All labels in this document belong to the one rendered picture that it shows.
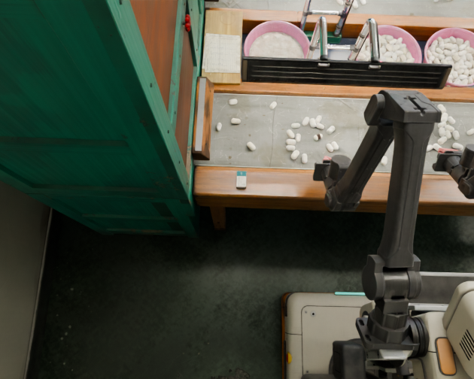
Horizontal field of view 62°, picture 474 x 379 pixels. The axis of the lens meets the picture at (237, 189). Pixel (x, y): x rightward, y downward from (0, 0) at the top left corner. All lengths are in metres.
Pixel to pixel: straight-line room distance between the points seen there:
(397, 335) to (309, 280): 1.24
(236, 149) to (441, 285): 0.80
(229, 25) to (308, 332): 1.34
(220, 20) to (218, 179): 0.67
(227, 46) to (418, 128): 1.00
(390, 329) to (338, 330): 0.96
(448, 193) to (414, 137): 0.79
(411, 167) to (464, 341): 0.36
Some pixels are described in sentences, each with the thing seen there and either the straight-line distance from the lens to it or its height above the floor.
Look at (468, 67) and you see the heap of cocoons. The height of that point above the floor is 0.73.
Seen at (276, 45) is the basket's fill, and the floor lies 0.73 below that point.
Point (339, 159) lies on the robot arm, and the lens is 1.19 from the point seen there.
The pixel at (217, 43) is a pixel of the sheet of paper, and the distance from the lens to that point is 1.67.
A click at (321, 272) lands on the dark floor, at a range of 2.18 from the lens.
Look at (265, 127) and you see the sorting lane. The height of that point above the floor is 0.74.
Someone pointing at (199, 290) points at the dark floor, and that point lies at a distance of 2.13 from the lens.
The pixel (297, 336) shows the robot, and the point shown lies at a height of 0.28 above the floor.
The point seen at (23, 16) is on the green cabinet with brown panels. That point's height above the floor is 1.71.
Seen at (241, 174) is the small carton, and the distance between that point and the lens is 1.41.
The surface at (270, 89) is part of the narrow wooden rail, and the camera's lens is 1.58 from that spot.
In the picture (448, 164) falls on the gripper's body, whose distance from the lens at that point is 1.44.
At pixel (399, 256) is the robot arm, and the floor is 1.30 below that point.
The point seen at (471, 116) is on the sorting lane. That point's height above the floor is 0.74.
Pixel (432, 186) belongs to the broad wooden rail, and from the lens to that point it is 1.59.
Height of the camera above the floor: 2.12
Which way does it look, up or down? 74 degrees down
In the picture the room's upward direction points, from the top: 3 degrees clockwise
